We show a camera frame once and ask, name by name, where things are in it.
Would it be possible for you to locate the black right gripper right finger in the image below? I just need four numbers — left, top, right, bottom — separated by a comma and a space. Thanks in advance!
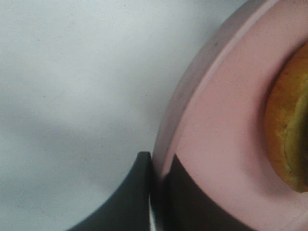
163, 156, 233, 231

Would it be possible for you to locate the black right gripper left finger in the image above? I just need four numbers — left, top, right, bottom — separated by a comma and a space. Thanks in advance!
70, 152, 152, 231

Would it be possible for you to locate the pink round plate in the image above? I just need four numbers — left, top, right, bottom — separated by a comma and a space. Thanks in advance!
152, 0, 308, 231

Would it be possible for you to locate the burger with green lettuce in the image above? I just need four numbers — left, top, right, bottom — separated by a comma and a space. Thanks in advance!
264, 44, 308, 193

